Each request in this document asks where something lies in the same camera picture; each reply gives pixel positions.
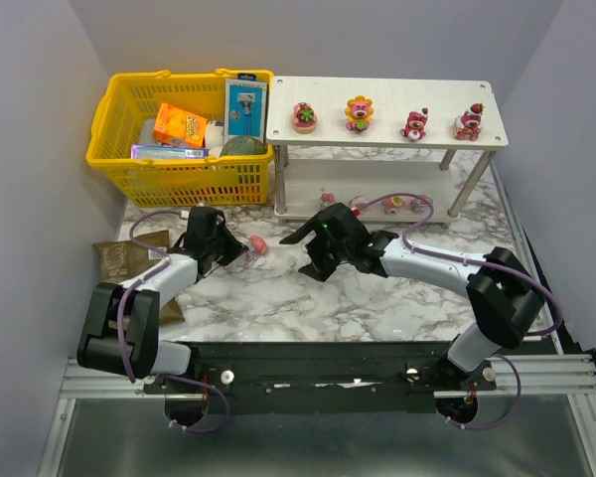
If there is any pink bear shell toy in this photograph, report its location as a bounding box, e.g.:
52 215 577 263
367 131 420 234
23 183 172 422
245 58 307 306
348 196 371 216

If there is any pink bear strawberry toy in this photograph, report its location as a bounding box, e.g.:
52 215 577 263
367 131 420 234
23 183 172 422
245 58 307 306
453 102 485 141

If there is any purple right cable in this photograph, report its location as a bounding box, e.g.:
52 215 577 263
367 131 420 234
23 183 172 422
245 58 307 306
355 192 563 431

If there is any pink bear yellow-hat toy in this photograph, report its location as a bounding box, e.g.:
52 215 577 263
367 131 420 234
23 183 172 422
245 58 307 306
380 196 406 216

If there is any pink bear flower-wreath toy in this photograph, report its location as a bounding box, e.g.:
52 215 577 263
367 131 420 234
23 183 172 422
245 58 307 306
319 192 336 211

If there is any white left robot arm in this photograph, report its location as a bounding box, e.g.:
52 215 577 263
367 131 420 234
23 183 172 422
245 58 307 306
76 207 247 381

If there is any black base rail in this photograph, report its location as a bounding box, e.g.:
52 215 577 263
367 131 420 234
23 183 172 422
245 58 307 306
143 342 516 415

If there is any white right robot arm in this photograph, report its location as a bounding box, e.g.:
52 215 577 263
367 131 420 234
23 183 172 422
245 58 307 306
281 203 546 381

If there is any blue razor package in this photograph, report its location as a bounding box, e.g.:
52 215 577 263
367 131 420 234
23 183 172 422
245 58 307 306
223 79 267 142

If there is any purple flat box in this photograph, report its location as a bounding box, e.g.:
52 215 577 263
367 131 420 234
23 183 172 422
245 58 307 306
131 144 211 160

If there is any white two-tier shelf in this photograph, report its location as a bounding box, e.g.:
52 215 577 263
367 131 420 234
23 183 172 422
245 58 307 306
266 77 509 227

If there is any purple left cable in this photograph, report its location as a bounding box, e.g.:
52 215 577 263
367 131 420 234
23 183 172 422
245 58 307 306
117 209 190 384

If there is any orange snack box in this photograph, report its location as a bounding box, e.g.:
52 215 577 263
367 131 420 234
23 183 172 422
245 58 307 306
152 102 209 148

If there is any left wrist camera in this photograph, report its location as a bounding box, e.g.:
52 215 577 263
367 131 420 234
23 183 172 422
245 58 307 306
180 204 213 221

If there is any purple cable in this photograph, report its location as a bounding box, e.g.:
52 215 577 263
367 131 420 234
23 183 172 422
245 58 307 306
355 192 563 431
117 209 190 384

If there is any pink bear sunflower toy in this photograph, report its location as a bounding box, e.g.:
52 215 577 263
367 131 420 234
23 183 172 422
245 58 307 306
345 95 373 133

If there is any pink bear white-hat toy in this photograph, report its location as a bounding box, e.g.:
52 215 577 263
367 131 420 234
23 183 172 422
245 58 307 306
400 107 429 142

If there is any white item in basket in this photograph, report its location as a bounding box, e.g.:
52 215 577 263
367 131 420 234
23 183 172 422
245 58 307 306
204 120 224 149

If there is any brown paper bag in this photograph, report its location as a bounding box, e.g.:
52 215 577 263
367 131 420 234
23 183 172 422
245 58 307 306
93 230 185 326

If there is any yellow plastic basket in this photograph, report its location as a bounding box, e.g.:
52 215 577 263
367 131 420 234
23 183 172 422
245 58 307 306
85 69 274 208

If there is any green melon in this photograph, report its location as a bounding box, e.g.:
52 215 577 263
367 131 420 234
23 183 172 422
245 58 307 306
221 136 267 156

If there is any pink bear cake toy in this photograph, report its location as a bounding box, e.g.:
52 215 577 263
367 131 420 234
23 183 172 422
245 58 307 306
291 102 318 134

